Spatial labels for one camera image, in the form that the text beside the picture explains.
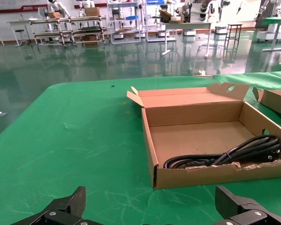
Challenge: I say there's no grey metal shelf cart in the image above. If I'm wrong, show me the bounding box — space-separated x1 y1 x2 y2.
29 17 75 49
69 15 108 46

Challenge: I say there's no open brown cardboard box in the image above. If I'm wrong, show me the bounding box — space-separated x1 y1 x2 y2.
158 9 174 23

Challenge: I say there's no green-covered white table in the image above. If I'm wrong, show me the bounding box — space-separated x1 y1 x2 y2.
256 16 281 52

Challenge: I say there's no white shelving rack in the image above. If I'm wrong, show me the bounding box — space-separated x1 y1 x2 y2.
107 0 147 45

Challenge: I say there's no tall black metal stand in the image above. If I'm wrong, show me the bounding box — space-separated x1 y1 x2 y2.
223 23 244 63

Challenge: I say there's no cardboard box with torn lid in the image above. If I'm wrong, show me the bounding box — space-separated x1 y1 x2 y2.
251 86 281 119

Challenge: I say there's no black round stool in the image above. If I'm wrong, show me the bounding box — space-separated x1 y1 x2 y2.
15 29 30 47

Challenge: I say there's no plain white table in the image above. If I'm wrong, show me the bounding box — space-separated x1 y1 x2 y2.
6 20 32 47

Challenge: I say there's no cardboard box with round hole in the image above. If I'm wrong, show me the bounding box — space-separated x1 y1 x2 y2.
126 82 281 190

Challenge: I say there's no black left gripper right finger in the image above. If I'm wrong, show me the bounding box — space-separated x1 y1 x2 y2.
213 186 281 225

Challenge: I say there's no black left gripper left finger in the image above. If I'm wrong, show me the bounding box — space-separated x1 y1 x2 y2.
15 186 96 225

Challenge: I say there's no white humanoid robot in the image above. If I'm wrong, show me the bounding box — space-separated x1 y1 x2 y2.
79 0 92 17
48 0 71 19

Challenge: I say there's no large closed cardboard box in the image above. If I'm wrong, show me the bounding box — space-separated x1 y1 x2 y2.
84 7 101 17

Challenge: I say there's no white desk with T-legs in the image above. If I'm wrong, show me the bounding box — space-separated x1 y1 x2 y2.
162 22 214 59

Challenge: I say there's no green table cloth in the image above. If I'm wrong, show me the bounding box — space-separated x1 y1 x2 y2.
0 70 281 225

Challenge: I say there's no black three-pin power cord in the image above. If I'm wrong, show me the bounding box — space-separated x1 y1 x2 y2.
163 135 281 169

